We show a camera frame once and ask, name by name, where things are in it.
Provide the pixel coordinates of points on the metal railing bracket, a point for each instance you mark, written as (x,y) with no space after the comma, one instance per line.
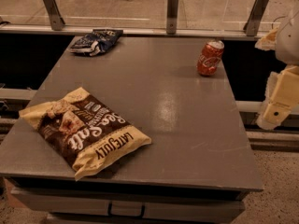
(252,25)
(56,20)
(171,17)

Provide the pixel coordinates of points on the left metal railing bracket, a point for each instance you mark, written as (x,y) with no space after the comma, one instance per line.
(56,20)

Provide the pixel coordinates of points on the middle metal railing bracket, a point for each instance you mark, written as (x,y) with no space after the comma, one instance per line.
(171,17)

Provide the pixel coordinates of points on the blue chip bag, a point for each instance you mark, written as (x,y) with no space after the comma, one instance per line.
(97,42)

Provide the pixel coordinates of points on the right metal railing bracket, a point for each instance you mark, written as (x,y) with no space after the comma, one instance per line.
(252,25)

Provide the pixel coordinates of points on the orange soda can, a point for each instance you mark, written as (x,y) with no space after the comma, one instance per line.
(210,58)

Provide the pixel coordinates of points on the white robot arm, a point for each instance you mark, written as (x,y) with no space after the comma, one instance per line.
(284,40)

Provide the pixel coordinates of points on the grey table cabinet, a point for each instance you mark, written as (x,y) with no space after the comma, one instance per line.
(198,167)

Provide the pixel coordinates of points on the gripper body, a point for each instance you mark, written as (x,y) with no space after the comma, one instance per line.
(289,44)

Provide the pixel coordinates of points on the horizontal metal rail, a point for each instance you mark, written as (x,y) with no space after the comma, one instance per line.
(82,30)

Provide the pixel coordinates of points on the black drawer handle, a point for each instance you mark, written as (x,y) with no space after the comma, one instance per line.
(126,209)

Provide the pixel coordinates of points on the brown Late July chip bag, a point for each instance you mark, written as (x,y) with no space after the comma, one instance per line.
(85,132)

